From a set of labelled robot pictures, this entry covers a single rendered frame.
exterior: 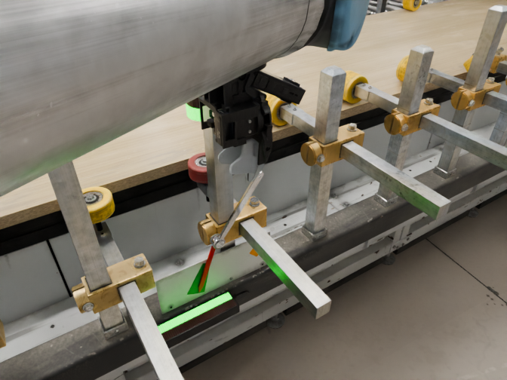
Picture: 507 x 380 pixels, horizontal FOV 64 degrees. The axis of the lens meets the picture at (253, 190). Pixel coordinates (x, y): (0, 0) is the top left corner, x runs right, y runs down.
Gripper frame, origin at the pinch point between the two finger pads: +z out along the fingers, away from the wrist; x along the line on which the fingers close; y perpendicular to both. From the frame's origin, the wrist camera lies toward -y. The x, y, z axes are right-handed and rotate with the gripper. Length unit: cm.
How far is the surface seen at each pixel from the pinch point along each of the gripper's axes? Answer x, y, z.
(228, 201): -6.0, 1.6, 9.5
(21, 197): -30.9, 34.7, 11.1
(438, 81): -19, -75, 7
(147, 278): -5.3, 19.5, 19.4
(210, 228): -6.3, 5.8, 14.6
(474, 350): 19, -86, 101
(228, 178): -6.1, 1.6, 4.1
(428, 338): 6, -76, 101
